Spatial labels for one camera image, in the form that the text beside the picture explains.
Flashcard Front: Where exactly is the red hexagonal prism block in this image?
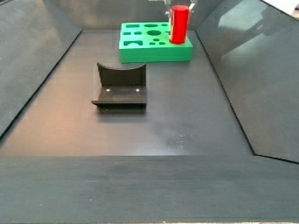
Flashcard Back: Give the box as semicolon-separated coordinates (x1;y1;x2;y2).
169;5;189;45

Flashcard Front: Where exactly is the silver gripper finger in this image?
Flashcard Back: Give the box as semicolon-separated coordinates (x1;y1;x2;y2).
163;0;172;18
188;0;197;14

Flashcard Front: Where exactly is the black curved holder bracket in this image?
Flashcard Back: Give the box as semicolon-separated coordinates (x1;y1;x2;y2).
91;63;147;107

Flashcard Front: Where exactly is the green shape sorter board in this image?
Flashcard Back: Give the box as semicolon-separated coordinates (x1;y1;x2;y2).
119;22;192;63

